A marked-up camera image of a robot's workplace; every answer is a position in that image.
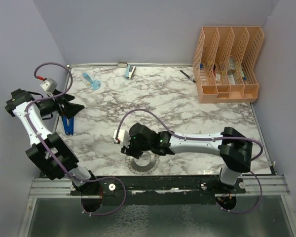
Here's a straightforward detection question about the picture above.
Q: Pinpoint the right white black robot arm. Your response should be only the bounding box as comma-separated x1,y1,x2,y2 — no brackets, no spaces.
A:
113,123,253,193

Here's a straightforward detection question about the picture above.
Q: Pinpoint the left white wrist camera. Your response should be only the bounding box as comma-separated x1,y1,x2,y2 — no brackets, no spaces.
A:
40,78,58,96

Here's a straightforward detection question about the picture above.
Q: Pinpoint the black marker pen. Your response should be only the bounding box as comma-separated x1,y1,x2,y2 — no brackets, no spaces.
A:
180,70,196,83

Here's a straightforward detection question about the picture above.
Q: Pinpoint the white clip at wall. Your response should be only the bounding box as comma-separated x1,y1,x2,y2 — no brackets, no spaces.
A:
117,62,128,68

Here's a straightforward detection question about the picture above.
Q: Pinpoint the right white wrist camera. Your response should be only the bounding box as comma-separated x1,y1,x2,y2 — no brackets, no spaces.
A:
112,129,130,148

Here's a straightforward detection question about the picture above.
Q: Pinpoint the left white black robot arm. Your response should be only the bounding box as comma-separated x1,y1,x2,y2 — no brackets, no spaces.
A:
5,89,100,195

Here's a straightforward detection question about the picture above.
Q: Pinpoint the dark blue stapler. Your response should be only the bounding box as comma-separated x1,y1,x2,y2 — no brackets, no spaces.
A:
62,116,74,135

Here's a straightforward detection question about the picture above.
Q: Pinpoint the orange plastic file organizer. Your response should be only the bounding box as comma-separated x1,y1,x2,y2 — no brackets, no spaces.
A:
192,26,264,103

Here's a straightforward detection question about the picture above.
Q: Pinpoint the aluminium frame rail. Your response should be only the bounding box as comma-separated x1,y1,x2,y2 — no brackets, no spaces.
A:
29,176,290,198

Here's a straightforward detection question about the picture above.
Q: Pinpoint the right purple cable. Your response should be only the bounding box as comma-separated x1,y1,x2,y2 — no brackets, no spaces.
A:
114,109,264,215

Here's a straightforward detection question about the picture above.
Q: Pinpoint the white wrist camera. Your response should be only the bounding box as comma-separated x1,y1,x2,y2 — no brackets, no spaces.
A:
40,78,58,96
112,129,130,148

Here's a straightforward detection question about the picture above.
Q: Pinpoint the light blue stapler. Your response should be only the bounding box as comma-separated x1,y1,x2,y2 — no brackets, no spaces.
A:
125,65,136,79

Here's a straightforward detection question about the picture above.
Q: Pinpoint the round metal keyring disc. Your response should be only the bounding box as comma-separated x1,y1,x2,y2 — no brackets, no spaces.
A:
125,152,160,175

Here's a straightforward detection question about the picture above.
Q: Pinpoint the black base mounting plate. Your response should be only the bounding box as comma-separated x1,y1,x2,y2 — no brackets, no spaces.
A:
71,175,260,206

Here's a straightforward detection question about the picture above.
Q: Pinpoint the blue white packaged item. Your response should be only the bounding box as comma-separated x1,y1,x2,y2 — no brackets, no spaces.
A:
81,72,102,91

